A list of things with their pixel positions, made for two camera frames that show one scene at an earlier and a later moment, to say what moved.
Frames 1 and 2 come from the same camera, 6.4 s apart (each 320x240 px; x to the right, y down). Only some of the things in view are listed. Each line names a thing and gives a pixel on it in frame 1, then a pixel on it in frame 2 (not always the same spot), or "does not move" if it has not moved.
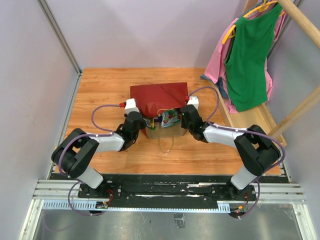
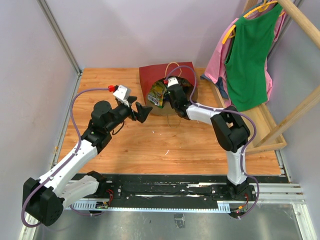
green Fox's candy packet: [150, 123] to [156, 94]
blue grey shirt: [219, 83] does not move
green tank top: [247, 58] does not move
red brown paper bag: [152, 100] to [184, 72]
